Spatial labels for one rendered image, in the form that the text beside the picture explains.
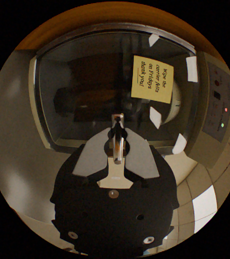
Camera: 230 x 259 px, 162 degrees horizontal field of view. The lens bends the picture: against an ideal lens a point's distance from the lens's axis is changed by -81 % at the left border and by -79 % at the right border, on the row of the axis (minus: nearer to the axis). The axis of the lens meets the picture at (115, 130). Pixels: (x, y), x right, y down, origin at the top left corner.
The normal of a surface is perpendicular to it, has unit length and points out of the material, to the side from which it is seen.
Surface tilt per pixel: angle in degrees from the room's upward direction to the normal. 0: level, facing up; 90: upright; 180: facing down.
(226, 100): 135
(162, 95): 90
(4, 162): 0
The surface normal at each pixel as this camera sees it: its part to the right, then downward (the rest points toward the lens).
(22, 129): 1.00, 0.01
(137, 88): -0.05, 0.50
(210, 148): -0.74, 0.36
